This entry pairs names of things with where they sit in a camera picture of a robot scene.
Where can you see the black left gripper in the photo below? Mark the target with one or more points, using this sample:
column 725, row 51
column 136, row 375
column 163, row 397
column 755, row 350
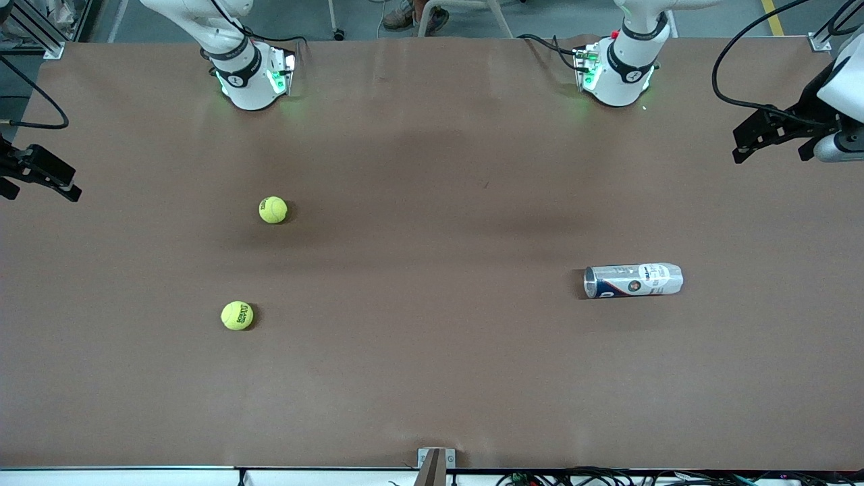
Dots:
column 808, row 111

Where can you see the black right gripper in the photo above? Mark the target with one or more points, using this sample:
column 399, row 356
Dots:
column 8, row 164

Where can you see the clear plastic tennis ball can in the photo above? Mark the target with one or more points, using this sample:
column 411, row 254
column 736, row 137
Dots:
column 634, row 279

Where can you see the yellow tennis ball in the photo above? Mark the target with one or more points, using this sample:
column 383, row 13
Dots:
column 273, row 209
column 237, row 315

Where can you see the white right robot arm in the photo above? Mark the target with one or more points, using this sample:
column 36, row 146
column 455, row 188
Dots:
column 246, row 81

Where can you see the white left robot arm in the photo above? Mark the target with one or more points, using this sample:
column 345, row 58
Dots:
column 621, row 74

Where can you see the beige chair legs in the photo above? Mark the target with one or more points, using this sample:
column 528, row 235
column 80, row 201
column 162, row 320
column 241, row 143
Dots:
column 501, row 20

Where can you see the white stand leg with caster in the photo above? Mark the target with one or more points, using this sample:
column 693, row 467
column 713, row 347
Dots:
column 339, row 34

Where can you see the grey sneaker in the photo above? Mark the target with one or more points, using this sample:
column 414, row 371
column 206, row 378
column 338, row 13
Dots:
column 398, row 17
column 437, row 19

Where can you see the brown table cover sheet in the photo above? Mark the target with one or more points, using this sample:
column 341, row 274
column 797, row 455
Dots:
column 432, row 391

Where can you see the aluminium frame post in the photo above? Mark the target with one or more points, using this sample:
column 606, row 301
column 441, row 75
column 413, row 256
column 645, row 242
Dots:
column 54, row 50
column 819, row 42

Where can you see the white table edge rail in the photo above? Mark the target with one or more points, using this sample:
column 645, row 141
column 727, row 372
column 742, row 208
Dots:
column 135, row 478

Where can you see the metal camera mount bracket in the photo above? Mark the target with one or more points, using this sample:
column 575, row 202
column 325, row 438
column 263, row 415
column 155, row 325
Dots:
column 450, row 459

